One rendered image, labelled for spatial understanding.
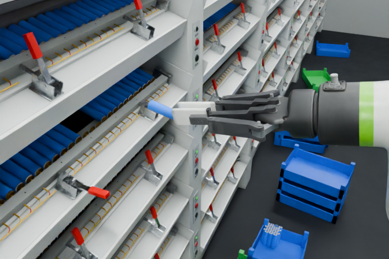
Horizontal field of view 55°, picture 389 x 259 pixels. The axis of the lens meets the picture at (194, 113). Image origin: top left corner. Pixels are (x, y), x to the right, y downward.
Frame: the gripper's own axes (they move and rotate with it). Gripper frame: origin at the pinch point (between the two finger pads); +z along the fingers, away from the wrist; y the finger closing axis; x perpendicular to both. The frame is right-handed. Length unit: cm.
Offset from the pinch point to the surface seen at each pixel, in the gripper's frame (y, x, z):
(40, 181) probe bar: 17.8, 3.0, 20.8
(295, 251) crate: -65, 104, 1
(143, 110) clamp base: -11.0, 5.3, 18.3
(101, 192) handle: 15.2, 6.3, 11.8
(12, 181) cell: 19.9, 1.6, 24.2
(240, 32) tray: -76, 8, 15
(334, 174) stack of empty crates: -106, 93, -12
